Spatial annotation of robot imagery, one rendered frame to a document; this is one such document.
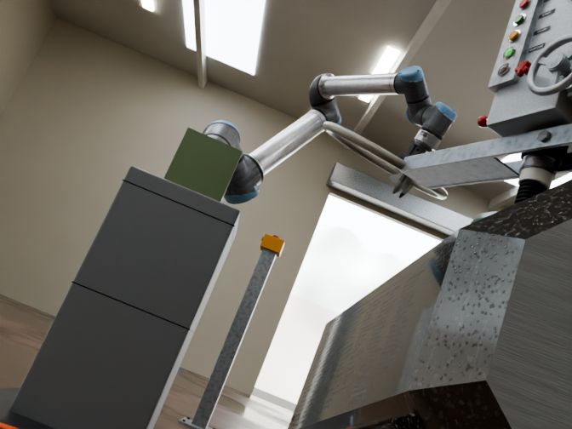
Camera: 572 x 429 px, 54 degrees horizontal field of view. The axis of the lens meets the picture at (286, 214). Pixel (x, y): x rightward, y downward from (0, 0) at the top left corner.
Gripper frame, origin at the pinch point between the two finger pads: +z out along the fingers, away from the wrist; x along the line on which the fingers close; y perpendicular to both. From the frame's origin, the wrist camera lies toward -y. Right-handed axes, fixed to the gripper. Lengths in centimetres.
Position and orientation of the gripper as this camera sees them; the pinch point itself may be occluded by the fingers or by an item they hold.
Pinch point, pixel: (399, 193)
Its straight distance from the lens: 217.5
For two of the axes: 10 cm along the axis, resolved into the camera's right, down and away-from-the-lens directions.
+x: -5.5, -2.4, -8.0
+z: -5.2, 8.5, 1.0
